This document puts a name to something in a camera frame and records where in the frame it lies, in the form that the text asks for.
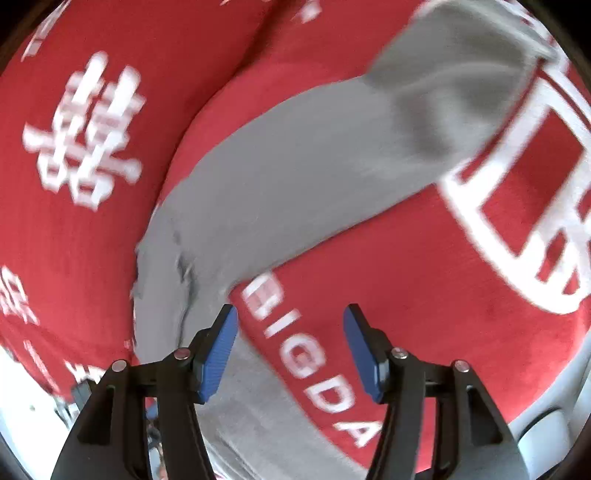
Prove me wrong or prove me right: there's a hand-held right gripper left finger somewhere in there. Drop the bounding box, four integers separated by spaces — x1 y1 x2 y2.
50 304 240 480

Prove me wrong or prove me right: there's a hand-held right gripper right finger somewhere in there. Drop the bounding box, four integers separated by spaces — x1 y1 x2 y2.
342 303 530 480

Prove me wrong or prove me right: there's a grey fleece garment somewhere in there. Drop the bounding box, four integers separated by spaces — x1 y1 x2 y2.
130 0 562 480

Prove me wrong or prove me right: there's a red printed blanket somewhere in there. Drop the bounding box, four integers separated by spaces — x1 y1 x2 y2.
0 0 591 476

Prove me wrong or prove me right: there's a white rounded plastic object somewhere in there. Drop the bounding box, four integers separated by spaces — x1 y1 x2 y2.
507 401 581 463

